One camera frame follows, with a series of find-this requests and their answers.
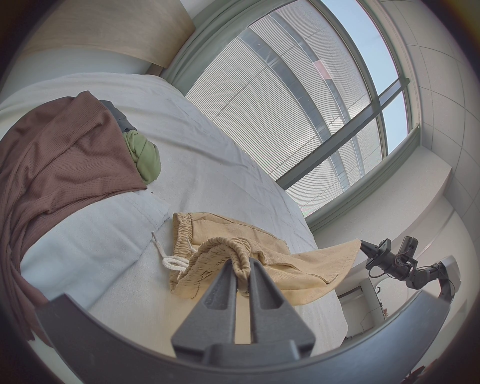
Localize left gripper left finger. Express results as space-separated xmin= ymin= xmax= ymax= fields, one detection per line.
xmin=170 ymin=259 xmax=239 ymax=359

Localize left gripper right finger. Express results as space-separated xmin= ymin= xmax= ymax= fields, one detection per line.
xmin=247 ymin=259 xmax=316 ymax=357

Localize tan shorts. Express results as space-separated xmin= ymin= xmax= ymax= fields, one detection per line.
xmin=151 ymin=212 xmax=362 ymax=309

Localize bed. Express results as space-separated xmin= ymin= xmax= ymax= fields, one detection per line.
xmin=0 ymin=0 xmax=351 ymax=357

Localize pale grey garment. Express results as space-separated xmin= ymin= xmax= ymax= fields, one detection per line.
xmin=20 ymin=189 xmax=172 ymax=312

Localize green garment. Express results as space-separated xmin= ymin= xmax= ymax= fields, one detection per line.
xmin=122 ymin=129 xmax=163 ymax=187

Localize window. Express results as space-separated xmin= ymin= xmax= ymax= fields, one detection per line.
xmin=184 ymin=0 xmax=413 ymax=222

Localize brown garment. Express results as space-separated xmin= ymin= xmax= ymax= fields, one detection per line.
xmin=0 ymin=91 xmax=151 ymax=347

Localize black garment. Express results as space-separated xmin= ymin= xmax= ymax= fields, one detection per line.
xmin=99 ymin=99 xmax=136 ymax=134

